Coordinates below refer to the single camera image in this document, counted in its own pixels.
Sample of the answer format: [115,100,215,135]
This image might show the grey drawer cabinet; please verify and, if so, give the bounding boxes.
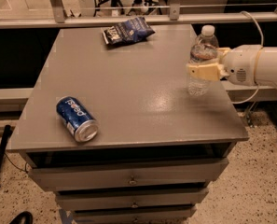
[7,23,250,224]

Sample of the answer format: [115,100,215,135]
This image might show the black object bottom left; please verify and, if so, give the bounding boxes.
[9,211,33,224]

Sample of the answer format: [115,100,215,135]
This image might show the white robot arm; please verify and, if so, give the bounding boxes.
[187,45,277,90]

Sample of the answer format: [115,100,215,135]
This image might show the middle grey drawer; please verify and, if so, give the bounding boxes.
[56,188,208,211]

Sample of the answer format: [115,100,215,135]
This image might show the blue chip bag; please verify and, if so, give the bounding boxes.
[103,17,155,45]

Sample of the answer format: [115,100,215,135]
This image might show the metal railing frame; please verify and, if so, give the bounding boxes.
[0,0,277,29]

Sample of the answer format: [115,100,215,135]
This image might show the blue Pepsi soda can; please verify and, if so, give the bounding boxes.
[56,96,98,143]

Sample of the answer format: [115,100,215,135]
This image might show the clear plastic water bottle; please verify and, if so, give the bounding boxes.
[187,25,219,96]

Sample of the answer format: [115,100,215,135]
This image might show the grey drawer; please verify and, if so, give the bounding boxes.
[29,158,229,191]
[73,205,196,224]
[56,188,208,211]

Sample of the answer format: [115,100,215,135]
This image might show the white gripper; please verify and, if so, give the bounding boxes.
[187,45,262,86]

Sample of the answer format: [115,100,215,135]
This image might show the top grey drawer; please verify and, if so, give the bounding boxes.
[29,158,229,191]

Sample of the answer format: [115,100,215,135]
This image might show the bottom grey drawer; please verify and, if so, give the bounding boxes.
[73,205,196,224]

